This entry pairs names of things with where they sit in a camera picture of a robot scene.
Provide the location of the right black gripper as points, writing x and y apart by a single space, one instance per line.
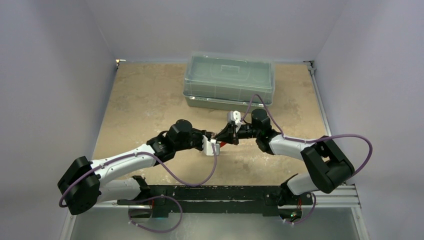
235 134

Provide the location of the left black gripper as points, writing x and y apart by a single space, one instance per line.
200 133

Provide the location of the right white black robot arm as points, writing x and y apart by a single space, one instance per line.
327 166

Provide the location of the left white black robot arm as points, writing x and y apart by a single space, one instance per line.
88 182

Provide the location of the clear lidded grey storage box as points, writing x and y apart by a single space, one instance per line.
225 81

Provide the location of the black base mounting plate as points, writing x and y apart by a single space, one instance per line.
267 200

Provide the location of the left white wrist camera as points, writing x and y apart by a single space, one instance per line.
210 147

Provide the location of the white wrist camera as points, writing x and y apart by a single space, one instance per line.
234 117
210 147

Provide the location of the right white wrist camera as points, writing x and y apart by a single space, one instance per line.
234 117

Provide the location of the aluminium frame rail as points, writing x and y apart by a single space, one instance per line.
342 196

